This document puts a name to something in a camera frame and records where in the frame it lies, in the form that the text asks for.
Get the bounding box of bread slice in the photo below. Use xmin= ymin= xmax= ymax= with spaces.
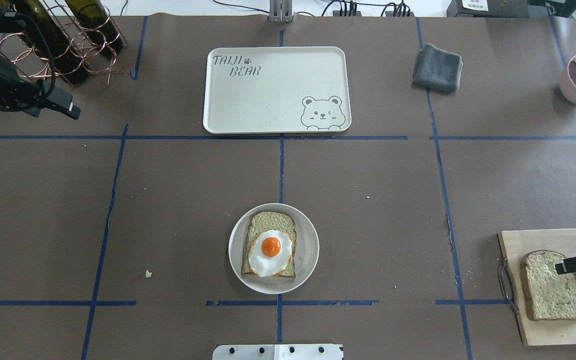
xmin=241 ymin=210 xmax=297 ymax=280
xmin=520 ymin=250 xmax=576 ymax=321

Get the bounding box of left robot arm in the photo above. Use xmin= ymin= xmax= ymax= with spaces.
xmin=0 ymin=7 xmax=81 ymax=120

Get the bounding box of cream bear tray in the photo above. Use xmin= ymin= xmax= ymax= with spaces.
xmin=202 ymin=47 xmax=352 ymax=135

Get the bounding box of wooden cutting board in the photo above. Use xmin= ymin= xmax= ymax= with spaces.
xmin=498 ymin=228 xmax=576 ymax=346

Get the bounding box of dark wine bottle upper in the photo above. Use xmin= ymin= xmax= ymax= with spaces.
xmin=0 ymin=0 xmax=89 ymax=85

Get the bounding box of dark wine bottle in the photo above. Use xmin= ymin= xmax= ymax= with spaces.
xmin=0 ymin=0 xmax=89 ymax=85
xmin=66 ymin=0 xmax=124 ymax=58

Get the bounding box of dark wine bottle lower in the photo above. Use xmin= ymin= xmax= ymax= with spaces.
xmin=66 ymin=0 xmax=124 ymax=58

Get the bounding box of bread slice under egg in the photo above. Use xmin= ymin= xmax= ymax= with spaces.
xmin=241 ymin=210 xmax=297 ymax=280

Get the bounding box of grey folded cloth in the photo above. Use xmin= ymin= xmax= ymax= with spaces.
xmin=412 ymin=43 xmax=463 ymax=93

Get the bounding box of fried egg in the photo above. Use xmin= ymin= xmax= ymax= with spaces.
xmin=246 ymin=229 xmax=296 ymax=279

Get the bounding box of black power strip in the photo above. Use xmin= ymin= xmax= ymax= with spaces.
xmin=321 ymin=0 xmax=414 ymax=18

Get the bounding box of white round plate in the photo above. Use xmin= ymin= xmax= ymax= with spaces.
xmin=228 ymin=203 xmax=320 ymax=295

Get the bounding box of copper wire bottle rack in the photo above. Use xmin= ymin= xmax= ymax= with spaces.
xmin=0 ymin=0 xmax=127 ymax=86

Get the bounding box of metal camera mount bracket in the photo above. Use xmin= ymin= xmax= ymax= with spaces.
xmin=269 ymin=0 xmax=295 ymax=24

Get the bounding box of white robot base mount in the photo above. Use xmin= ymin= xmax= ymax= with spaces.
xmin=212 ymin=343 xmax=345 ymax=360

